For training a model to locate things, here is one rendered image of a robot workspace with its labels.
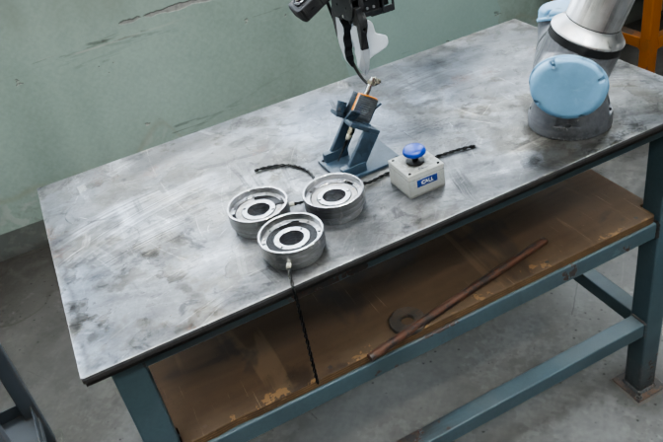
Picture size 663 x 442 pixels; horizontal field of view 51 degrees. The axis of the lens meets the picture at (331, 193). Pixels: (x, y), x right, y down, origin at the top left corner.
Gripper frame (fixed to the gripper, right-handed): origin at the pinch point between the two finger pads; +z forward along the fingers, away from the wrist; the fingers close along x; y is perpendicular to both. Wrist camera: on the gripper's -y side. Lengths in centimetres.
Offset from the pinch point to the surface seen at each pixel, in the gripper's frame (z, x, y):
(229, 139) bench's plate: 19.3, 26.9, -18.2
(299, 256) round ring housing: 16.4, -21.9, -24.5
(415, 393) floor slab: 99, 8, 8
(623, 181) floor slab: 98, 44, 120
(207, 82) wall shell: 57, 149, 10
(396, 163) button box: 14.6, -11.6, -0.4
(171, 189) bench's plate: 19.5, 16.3, -34.4
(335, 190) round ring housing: 16.8, -9.1, -11.4
